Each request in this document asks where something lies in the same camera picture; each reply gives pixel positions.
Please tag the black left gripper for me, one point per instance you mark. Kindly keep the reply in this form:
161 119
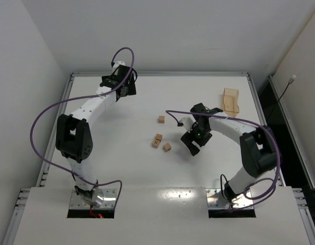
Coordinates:
127 89

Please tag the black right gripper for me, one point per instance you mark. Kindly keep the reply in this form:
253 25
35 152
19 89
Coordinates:
190 139

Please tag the wooden cube with stripes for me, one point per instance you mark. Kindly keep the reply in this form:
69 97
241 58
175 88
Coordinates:
156 142

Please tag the wooden cube number five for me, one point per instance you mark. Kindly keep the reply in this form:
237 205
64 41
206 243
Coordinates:
161 119

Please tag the transparent orange plastic box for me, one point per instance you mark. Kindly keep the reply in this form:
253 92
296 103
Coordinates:
230 102

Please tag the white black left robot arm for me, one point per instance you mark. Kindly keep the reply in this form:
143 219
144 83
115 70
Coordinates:
73 136

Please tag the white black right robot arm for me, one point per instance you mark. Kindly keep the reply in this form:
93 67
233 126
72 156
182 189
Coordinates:
258 153

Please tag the plain wooden cube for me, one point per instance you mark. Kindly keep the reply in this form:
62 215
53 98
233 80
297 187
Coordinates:
167 147

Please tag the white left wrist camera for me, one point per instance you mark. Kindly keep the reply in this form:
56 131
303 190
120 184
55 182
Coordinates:
117 64

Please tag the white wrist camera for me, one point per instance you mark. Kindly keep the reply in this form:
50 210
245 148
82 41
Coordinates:
117 64
187 123

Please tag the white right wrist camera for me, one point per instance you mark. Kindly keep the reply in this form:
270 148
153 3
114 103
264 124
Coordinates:
187 123

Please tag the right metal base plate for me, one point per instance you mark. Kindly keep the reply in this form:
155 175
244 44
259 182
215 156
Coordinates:
215 201

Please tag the metal base plate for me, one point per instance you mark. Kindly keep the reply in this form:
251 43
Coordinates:
108 197
215 201

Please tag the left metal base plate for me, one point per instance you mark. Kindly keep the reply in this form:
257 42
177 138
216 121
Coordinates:
108 197

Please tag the black cable white plug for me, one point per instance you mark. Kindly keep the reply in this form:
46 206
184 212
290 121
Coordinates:
290 81

